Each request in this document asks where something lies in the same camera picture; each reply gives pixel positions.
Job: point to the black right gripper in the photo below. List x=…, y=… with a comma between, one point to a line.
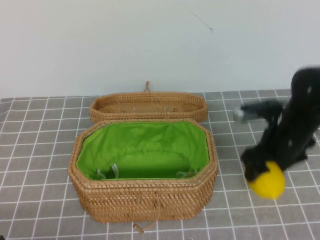
x=277, y=156

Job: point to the yellow lemon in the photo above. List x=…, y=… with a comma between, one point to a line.
x=270, y=183

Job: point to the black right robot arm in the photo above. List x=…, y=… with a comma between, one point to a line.
x=300, y=112

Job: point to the green fabric basket liner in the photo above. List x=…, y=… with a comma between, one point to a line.
x=150, y=140

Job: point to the woven rattan basket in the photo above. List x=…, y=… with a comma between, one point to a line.
x=140, y=200

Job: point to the woven rattan basket lid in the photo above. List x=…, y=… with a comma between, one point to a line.
x=112, y=101

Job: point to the gray white-grid tablecloth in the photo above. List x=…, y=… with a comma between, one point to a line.
x=250, y=215

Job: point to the tan lid loop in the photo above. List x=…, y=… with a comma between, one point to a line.
x=147, y=88

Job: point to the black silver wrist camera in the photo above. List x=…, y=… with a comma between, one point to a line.
x=257, y=112

